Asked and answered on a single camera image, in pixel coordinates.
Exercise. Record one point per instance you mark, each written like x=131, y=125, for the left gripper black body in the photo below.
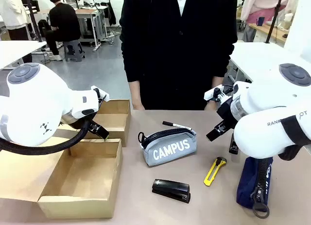
x=79, y=124

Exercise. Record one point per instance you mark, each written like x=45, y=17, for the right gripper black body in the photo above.
x=227, y=112

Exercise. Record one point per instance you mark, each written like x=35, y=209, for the black stapler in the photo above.
x=233, y=148
x=170, y=187

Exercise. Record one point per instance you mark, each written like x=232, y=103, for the black marker pen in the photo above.
x=177, y=125

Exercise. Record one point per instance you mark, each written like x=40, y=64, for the yellow utility knife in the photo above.
x=211, y=172

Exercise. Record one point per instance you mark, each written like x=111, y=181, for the grey CAMPUS pencil case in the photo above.
x=170, y=149

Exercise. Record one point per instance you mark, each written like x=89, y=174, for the large cardboard box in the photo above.
x=80, y=176

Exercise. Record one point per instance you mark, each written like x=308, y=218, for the navy CAMPUS pencil case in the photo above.
x=247, y=183

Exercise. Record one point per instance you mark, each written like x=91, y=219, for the person's right forearm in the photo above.
x=134, y=92

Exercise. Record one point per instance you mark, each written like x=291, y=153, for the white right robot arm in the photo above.
x=267, y=113

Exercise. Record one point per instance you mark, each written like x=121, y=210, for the person's left forearm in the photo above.
x=217, y=82

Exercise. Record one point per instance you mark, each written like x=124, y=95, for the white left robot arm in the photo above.
x=31, y=108

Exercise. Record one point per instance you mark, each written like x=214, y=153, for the person's left hand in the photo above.
x=211, y=107

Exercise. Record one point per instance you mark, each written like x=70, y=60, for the person's right hand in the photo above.
x=138, y=106

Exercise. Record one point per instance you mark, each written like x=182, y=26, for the white desk grey legs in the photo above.
x=255, y=59

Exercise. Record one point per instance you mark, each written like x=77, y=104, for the grey plastic stool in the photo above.
x=73, y=50

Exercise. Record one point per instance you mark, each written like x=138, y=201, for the person's black cardigan torso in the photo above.
x=175, y=52

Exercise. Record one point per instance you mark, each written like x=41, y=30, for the wooden background table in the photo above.
x=267, y=30

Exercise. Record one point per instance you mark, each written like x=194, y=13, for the dark blue cup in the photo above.
x=260, y=21

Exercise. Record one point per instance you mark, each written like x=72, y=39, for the background workbench wooden top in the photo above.
x=90, y=23

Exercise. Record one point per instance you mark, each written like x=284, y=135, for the background person in black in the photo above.
x=63, y=23

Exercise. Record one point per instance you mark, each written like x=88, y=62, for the black backpack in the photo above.
x=43, y=28

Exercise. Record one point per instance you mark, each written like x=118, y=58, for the black tripod pole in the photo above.
x=34, y=16
x=274, y=18

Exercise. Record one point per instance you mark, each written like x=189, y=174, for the background person in pink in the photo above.
x=264, y=8

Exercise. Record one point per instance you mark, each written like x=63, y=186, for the white jar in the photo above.
x=288, y=18

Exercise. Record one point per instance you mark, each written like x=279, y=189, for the background person white jacket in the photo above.
x=12, y=13

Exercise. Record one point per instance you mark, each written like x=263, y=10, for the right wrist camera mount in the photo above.
x=211, y=93

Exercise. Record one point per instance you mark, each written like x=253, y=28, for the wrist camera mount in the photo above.
x=103, y=93
x=211, y=93

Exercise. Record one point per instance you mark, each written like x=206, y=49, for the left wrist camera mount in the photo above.
x=103, y=93

